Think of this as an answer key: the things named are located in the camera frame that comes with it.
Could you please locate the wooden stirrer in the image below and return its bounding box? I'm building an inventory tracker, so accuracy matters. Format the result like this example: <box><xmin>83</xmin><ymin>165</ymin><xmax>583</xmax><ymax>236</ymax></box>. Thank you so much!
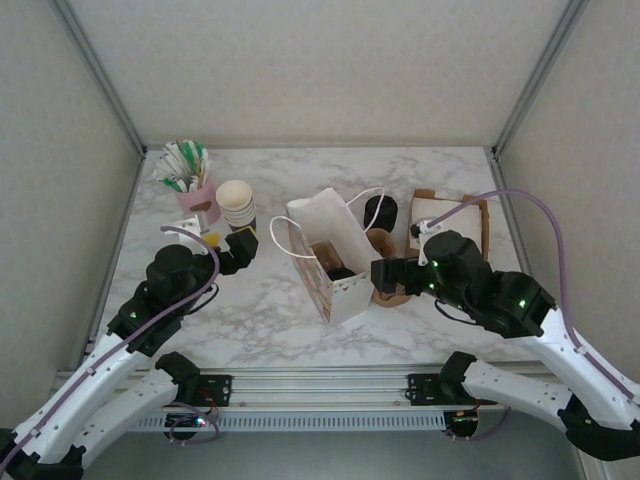
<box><xmin>192</xmin><ymin>148</ymin><xmax>212</xmax><ymax>190</ymax></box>

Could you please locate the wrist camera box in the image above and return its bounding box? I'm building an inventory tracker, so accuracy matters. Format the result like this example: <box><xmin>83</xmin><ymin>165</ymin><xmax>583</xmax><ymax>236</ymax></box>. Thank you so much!
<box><xmin>409</xmin><ymin>215</ymin><xmax>445</xmax><ymax>240</ymax></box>
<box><xmin>173</xmin><ymin>211</ymin><xmax>212</xmax><ymax>244</ymax></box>

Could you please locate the aluminium frame post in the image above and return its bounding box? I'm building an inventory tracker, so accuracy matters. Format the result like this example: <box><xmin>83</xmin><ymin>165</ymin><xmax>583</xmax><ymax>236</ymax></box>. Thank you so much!
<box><xmin>53</xmin><ymin>0</ymin><xmax>147</xmax><ymax>159</ymax></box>
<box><xmin>489</xmin><ymin>0</ymin><xmax>591</xmax><ymax>160</ymax></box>

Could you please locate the brown cardboard box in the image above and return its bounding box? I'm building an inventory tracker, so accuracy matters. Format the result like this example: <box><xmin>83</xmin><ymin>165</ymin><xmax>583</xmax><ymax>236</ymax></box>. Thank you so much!
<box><xmin>406</xmin><ymin>188</ymin><xmax>492</xmax><ymax>262</ymax></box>

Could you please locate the grey slotted cable duct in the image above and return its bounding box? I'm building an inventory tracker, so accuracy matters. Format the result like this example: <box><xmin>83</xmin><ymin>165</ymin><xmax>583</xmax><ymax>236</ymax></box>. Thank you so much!
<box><xmin>64</xmin><ymin>411</ymin><xmax>447</xmax><ymax>432</ymax></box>

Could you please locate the aluminium front rail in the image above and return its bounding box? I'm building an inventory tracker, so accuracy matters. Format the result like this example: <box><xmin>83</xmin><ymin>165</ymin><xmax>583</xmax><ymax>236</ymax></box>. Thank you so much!
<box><xmin>47</xmin><ymin>366</ymin><xmax>595</xmax><ymax>414</ymax></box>

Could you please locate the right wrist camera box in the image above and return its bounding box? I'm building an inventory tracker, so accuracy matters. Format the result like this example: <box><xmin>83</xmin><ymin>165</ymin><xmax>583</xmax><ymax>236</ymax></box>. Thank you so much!
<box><xmin>409</xmin><ymin>215</ymin><xmax>445</xmax><ymax>240</ymax></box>

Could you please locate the green striped wrapped straw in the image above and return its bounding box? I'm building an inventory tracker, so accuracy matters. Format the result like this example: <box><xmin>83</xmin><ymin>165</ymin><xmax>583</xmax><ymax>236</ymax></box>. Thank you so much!
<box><xmin>185</xmin><ymin>141</ymin><xmax>208</xmax><ymax>192</ymax></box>
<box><xmin>165</xmin><ymin>141</ymin><xmax>194</xmax><ymax>192</ymax></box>

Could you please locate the white wrapped straw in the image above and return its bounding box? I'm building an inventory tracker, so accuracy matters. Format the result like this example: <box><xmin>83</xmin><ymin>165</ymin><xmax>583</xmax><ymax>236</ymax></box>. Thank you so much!
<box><xmin>155</xmin><ymin>153</ymin><xmax>187</xmax><ymax>194</ymax></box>

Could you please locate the pink holder cup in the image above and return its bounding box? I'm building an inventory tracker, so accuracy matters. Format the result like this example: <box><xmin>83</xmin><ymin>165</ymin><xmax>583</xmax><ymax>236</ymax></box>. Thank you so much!
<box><xmin>174</xmin><ymin>182</ymin><xmax>222</xmax><ymax>224</ymax></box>

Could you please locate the white paper napkin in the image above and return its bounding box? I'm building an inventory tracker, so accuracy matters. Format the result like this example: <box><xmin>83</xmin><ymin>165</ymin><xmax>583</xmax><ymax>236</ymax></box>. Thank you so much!
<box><xmin>410</xmin><ymin>196</ymin><xmax>484</xmax><ymax>251</ymax></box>

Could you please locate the paper coffee cup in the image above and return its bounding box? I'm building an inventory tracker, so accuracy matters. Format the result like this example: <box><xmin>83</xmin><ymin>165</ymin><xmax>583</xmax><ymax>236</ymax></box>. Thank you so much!
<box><xmin>219</xmin><ymin>198</ymin><xmax>259</xmax><ymax>234</ymax></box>
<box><xmin>215</xmin><ymin>179</ymin><xmax>254</xmax><ymax>211</ymax></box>

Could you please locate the white paper bag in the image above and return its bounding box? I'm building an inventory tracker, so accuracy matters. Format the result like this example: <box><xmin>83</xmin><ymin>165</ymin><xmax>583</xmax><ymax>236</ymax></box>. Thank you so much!
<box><xmin>269</xmin><ymin>186</ymin><xmax>387</xmax><ymax>327</ymax></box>

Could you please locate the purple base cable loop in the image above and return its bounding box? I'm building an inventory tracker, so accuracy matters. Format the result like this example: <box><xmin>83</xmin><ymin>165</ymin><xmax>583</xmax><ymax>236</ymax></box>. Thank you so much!
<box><xmin>448</xmin><ymin>403</ymin><xmax>512</xmax><ymax>445</ymax></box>
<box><xmin>166</xmin><ymin>413</ymin><xmax>222</xmax><ymax>446</ymax></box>

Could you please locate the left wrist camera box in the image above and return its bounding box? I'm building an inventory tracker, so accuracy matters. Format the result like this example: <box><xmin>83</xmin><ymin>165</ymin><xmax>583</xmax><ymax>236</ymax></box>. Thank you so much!
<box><xmin>173</xmin><ymin>211</ymin><xmax>212</xmax><ymax>244</ymax></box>

